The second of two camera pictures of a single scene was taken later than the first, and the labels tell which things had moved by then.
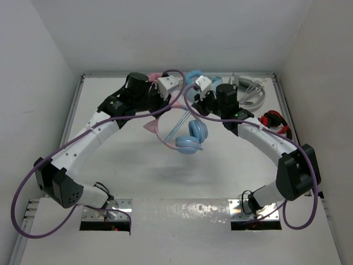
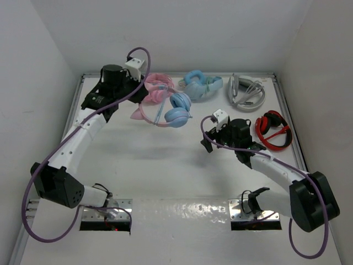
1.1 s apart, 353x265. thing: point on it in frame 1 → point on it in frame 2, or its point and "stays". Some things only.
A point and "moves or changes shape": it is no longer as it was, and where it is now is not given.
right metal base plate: [240, 211] stays
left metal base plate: [90, 214] stays
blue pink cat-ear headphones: [188, 136] moves or changes shape
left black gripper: [161, 103] → [139, 95]
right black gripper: [200, 104] → [213, 134]
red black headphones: [272, 118] stays
